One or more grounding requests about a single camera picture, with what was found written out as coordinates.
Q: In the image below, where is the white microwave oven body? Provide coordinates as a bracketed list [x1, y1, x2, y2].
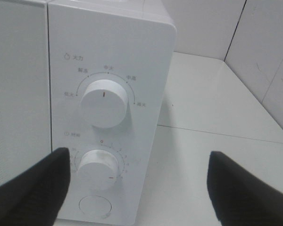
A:
[48, 0, 176, 226]

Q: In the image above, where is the white upper power knob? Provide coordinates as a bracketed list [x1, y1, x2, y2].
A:
[80, 79, 128, 129]

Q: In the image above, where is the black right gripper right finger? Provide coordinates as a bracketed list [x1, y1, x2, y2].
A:
[207, 151, 283, 226]

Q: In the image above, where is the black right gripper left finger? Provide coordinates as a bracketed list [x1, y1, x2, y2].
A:
[0, 147, 70, 226]

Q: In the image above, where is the white timer knob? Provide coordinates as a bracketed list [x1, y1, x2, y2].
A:
[77, 149, 119, 190]

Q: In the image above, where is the white microwave door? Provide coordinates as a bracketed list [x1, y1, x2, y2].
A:
[0, 0, 51, 185]

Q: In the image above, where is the round door release button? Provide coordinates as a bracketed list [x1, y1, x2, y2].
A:
[79, 195, 112, 219]

